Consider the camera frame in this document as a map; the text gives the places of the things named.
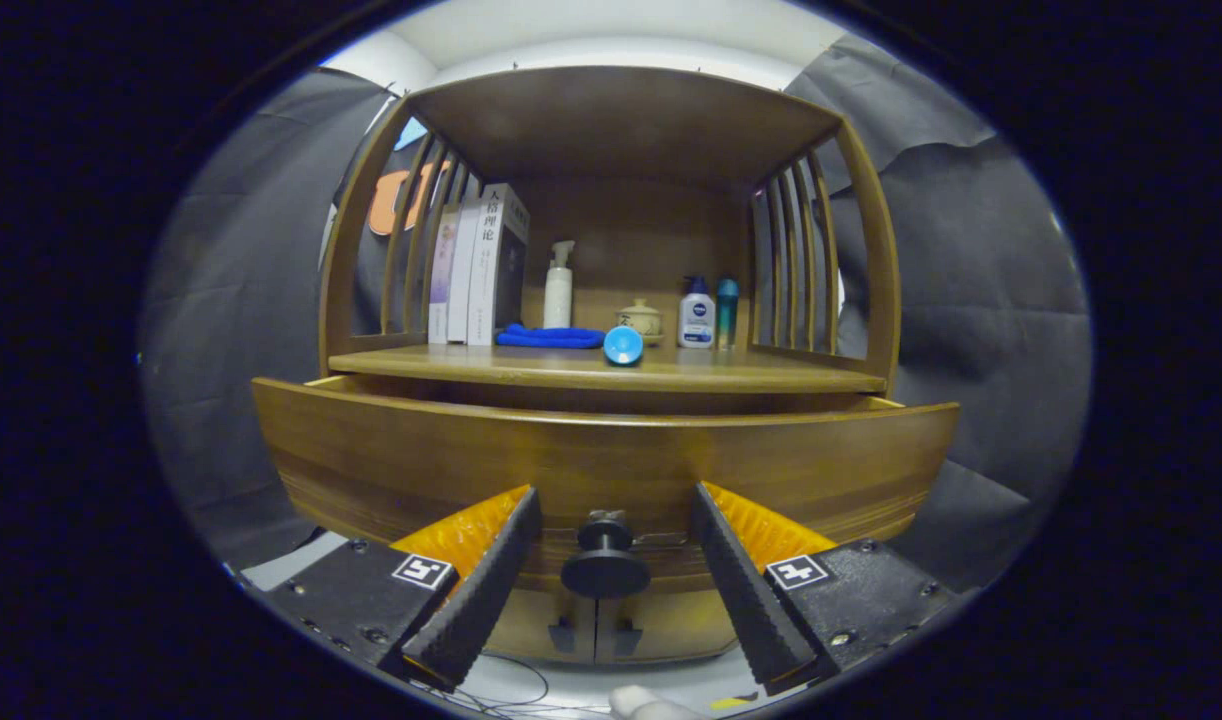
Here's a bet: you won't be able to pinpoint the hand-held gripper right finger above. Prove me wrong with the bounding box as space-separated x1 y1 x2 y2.
689 481 962 696

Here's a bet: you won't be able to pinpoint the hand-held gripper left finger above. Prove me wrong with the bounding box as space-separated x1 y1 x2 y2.
256 485 544 693

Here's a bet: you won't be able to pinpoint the black round drawer knob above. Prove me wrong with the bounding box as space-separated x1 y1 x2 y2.
560 510 652 601

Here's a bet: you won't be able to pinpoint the wooden drawer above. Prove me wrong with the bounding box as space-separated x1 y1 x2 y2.
252 375 962 596

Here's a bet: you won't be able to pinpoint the blue and white tube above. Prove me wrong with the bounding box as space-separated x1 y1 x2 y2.
603 325 645 367

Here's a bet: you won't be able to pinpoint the wooden cabinet door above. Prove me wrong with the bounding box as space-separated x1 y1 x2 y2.
486 590 597 663
596 590 742 663

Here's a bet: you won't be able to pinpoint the wooden countertop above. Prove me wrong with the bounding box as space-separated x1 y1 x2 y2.
328 340 887 394

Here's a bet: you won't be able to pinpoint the wooden cabinet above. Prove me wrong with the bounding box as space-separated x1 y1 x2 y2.
318 66 902 666

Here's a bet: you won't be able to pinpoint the blue folded cloth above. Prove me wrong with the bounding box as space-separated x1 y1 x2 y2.
496 323 607 350

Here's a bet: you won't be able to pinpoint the white lotion bottle blue cap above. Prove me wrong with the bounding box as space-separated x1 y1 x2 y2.
677 276 717 349

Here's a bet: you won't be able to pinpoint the teal slim bottle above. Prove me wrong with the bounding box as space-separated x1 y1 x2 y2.
714 278 741 350

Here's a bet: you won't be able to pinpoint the beige lidded ceramic teacup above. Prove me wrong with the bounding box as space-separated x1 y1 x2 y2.
616 298 664 347

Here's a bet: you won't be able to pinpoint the white pump bottle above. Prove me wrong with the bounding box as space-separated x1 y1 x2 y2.
543 240 576 329

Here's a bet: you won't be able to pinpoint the pale purple book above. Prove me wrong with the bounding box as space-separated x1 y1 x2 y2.
428 210 460 345

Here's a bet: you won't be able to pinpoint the thin white book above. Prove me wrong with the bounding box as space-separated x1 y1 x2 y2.
447 205 484 344

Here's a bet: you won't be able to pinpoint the thick white book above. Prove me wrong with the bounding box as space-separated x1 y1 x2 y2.
467 183 530 347

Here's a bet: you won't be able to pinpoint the black floor cables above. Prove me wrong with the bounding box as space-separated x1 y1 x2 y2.
411 650 612 719

